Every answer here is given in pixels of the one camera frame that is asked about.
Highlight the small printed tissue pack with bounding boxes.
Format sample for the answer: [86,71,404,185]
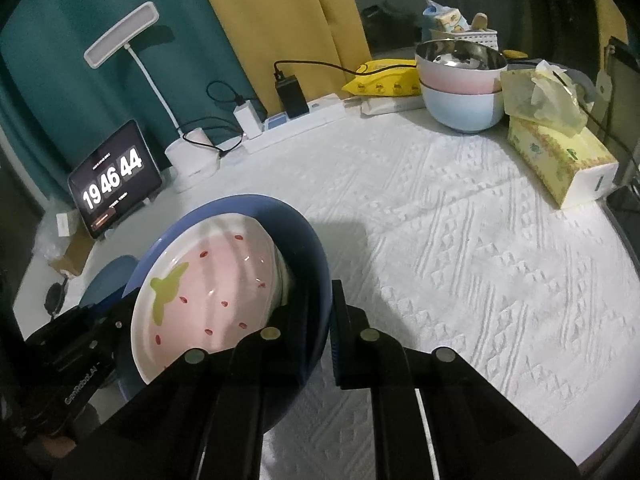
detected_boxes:
[434,8,469,35]

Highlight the white desk lamp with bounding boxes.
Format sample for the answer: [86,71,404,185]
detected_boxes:
[83,1,221,193]

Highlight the teal curtain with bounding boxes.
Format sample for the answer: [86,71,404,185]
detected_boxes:
[0,0,261,201]

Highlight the tablet with clock display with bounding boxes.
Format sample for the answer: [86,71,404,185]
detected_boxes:
[67,120,163,240]

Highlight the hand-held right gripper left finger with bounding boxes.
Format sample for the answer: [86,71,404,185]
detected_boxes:
[52,272,326,480]

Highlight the person's left hand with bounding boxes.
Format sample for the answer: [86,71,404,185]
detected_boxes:
[20,402,101,461]

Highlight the yellow tissue box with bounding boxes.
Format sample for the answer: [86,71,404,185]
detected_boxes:
[507,117,620,209]

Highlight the blue plate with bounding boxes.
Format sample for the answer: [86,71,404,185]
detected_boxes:
[80,255,142,311]

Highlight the yellow-green soft tissue pack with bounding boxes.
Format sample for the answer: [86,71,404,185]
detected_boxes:
[500,60,588,136]

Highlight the blue packet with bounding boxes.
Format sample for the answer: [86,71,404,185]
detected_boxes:
[421,0,453,43]

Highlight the cardboard box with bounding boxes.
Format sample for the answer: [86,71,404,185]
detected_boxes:
[48,230,96,277]

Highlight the white flat packet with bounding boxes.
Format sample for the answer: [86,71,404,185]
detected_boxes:
[360,95,426,117]

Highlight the yellow printed pouch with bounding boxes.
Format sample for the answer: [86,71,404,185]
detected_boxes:
[341,59,421,98]

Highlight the white charger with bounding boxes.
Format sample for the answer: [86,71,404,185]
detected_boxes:
[234,101,264,138]

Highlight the pink steel-lined bowl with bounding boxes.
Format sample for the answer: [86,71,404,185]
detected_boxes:
[415,40,509,95]

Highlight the black charger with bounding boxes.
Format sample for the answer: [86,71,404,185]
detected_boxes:
[274,74,311,118]

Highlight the large blue bowl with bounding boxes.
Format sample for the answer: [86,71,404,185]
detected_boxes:
[122,194,332,433]

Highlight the black phone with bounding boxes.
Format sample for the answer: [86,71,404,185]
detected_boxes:
[606,182,640,213]

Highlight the black round object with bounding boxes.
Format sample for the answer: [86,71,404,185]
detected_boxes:
[45,282,69,319]

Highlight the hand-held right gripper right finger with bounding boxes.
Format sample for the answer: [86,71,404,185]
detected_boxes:
[327,280,583,480]

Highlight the pink strawberry print bowl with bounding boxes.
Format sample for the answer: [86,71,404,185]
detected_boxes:
[131,214,293,386]

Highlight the light blue bowl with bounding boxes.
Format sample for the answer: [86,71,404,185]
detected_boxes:
[420,81,506,134]

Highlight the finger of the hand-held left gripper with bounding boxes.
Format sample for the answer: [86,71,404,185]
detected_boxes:
[80,296,135,335]

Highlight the white power strip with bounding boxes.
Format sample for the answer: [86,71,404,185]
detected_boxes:
[242,92,346,153]

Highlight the yellow curtain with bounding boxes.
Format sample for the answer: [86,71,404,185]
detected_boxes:
[189,0,373,113]

